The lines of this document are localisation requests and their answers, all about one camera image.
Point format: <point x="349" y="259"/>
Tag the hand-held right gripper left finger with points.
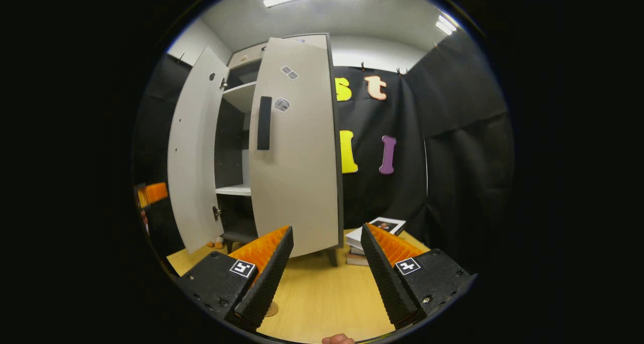
<point x="269" y="278"/>

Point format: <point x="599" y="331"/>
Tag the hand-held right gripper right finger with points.
<point x="385" y="276"/>

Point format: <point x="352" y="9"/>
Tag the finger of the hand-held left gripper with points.
<point x="153" y="193"/>

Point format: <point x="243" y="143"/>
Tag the round cork coaster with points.
<point x="272" y="310"/>

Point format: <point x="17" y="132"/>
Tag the grey cabinet door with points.
<point x="302" y="173"/>
<point x="193" y="158"/>

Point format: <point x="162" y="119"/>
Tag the grey cabinet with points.
<point x="231" y="148"/>

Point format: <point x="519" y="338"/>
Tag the grey cabinet shelf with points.
<point x="234" y="189"/>
<point x="241" y="95"/>

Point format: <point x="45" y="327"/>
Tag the grey cabinet drawer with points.
<point x="246" y="55"/>

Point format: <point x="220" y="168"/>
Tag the thick white book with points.
<point x="353" y="238"/>

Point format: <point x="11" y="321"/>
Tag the white plush toy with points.
<point x="216" y="243"/>

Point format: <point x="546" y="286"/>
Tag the black backdrop cloth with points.
<point x="453" y="183"/>

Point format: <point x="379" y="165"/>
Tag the small ceiling light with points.
<point x="446" y="24"/>

